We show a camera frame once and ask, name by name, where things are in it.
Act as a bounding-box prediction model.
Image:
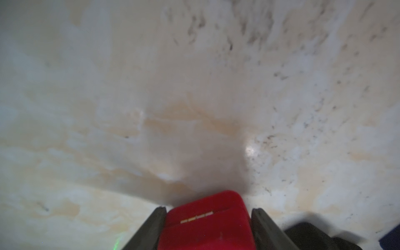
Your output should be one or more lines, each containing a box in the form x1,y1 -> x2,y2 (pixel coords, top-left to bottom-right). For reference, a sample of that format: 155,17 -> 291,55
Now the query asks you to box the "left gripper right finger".
251,208 -> 299,250

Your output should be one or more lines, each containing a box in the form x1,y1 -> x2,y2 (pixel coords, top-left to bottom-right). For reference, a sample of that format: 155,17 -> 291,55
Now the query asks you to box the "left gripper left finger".
122,206 -> 167,250

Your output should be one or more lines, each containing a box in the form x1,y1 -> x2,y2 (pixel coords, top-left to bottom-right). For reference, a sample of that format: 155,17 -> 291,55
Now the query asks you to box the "red brooch box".
157,190 -> 256,250

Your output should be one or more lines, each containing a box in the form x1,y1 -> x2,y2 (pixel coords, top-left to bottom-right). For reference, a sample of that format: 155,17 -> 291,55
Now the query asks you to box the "black brooch box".
284,222 -> 362,250

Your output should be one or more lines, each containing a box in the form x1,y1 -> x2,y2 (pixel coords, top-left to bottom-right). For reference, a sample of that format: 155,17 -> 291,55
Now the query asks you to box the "navy brooch box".
379,225 -> 400,250

